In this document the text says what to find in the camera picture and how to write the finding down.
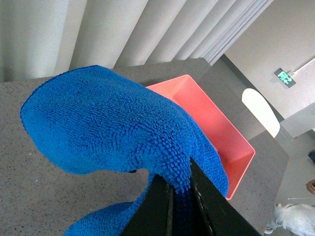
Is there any green exit sign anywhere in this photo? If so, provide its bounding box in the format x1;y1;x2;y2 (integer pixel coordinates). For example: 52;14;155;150
274;68;296;88

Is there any pink plastic bin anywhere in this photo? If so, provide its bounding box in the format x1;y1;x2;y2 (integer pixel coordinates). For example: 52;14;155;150
147;75;255;200

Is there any person in grey clothes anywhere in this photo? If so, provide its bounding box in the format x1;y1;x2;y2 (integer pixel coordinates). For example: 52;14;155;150
263;179;315;236

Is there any white rounded panel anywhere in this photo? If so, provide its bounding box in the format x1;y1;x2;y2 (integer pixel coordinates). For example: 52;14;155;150
241;88;280;138

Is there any blue microfiber cloth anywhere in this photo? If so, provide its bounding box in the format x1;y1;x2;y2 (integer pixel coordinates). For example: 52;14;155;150
20;65;228;236

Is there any white pleated curtain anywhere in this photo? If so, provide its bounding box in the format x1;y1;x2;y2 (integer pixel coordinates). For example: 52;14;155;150
0;0;270;82

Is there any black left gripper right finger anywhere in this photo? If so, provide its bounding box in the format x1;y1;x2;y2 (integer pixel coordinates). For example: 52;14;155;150
190;159;260;236

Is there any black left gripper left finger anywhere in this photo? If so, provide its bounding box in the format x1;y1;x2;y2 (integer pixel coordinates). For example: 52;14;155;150
121;175;174;236

